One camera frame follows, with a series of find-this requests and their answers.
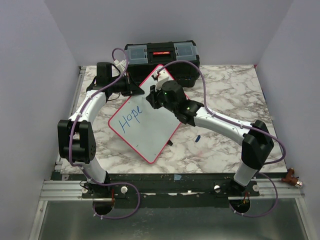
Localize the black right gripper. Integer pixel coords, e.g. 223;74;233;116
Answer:
146;82;177;114

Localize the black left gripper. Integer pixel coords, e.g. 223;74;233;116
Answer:
109;72;145;97

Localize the pink-framed whiteboard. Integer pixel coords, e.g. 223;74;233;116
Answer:
108;64;181;164

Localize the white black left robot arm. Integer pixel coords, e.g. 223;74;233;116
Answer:
57;60;145;198

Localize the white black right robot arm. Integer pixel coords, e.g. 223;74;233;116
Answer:
146;80;274;196

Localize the black plastic toolbox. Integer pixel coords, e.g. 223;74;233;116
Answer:
124;40;200;88

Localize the copper brass fitting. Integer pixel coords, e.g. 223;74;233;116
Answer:
281;168;304;189

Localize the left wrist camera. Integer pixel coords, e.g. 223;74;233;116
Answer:
113;59;127;73

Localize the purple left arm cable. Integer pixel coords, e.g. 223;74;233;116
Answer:
68;48;141;221

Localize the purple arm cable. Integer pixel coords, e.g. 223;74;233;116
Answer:
156;60;287;218
68;48;141;221

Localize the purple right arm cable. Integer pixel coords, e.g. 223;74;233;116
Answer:
156;60;287;218

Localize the aluminium frame rail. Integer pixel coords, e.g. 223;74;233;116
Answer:
54;66;87;173

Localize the black mounting rail base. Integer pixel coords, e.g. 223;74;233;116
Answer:
51;171;261;210

